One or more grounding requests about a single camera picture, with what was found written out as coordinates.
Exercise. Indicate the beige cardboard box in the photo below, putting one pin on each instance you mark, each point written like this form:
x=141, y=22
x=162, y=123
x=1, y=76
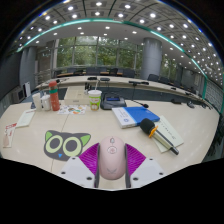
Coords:
x=76, y=97

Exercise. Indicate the black gooseneck microphone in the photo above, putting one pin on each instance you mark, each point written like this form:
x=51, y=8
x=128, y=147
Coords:
x=145, y=105

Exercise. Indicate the black conference desk unit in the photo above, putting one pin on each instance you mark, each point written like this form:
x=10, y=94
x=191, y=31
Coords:
x=113, y=102

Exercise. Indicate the black handheld microphone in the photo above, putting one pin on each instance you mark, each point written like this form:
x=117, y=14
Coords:
x=148, y=127

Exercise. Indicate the red and white leaflet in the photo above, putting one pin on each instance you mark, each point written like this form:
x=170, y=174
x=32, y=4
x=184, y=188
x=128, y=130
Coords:
x=9, y=135

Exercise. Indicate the ceiling spot lights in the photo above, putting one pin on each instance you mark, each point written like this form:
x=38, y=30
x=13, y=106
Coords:
x=99, y=4

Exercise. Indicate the pink computer mouse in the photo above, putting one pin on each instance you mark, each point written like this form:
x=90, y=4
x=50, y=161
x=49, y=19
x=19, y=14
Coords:
x=112, y=160

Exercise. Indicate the cat-face mouse pad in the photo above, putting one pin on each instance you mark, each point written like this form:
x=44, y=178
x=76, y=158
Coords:
x=63, y=146

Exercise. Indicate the white printed paper sheet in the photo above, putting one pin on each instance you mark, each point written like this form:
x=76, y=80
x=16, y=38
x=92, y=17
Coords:
x=25, y=118

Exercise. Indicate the white paper booklet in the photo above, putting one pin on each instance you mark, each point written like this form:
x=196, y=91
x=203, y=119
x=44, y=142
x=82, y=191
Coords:
x=171, y=131

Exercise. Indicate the green-printed paper cup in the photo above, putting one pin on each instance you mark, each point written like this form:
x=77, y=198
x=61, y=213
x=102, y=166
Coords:
x=95, y=100

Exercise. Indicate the white lidded mug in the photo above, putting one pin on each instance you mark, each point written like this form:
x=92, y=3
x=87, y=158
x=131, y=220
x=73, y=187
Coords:
x=46, y=103

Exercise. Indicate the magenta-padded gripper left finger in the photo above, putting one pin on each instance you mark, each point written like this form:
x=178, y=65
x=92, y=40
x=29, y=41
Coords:
x=88, y=158

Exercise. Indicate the orange-red drink bottle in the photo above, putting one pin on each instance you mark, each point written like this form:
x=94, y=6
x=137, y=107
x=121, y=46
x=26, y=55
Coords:
x=54, y=98

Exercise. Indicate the colourful sticker sheet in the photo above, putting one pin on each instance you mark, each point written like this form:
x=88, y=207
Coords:
x=71, y=109

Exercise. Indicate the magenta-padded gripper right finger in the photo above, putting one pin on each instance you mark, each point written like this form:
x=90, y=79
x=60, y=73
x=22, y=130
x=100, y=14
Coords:
x=136, y=159

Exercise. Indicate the blue and white book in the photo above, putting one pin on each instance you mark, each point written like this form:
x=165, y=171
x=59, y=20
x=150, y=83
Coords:
x=140, y=115

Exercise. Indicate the plain white paper cup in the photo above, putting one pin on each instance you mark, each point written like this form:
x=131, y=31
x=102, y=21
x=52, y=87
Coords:
x=37, y=102

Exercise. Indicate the row of dark chairs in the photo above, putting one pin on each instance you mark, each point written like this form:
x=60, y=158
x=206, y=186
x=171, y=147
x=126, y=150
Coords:
x=128, y=72

